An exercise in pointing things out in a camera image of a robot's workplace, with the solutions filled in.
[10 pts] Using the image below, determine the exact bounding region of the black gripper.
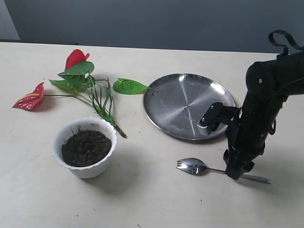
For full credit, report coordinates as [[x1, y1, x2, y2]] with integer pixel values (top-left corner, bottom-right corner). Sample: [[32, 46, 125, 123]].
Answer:
[[223, 93, 286, 180]]

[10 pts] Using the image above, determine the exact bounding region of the stainless steel spork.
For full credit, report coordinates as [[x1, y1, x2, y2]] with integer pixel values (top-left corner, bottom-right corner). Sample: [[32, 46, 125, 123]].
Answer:
[[176, 158, 272, 184]]

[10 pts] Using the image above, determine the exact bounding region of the artificial red anthurium plant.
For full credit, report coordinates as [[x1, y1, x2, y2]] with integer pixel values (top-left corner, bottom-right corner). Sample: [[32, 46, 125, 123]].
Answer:
[[12, 49, 152, 139]]

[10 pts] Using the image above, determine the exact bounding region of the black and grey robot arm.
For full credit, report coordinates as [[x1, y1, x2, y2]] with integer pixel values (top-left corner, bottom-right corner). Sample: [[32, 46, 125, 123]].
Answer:
[[223, 52, 304, 180]]

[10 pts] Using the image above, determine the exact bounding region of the white scalloped plastic pot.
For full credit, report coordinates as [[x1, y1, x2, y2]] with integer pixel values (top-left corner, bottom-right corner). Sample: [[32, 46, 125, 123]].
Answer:
[[51, 117, 117, 179]]

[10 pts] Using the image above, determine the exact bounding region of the dark soil in pot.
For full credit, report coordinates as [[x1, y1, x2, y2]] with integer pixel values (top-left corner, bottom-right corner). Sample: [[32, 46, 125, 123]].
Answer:
[[61, 130, 112, 167]]

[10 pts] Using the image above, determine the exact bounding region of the round stainless steel plate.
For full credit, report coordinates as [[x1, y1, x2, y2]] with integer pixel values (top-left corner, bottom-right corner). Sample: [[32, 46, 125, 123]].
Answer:
[[143, 73, 236, 141]]

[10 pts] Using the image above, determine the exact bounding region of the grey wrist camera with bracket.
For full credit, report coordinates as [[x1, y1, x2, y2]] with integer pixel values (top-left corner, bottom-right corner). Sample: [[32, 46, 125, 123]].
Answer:
[[197, 102, 240, 136]]

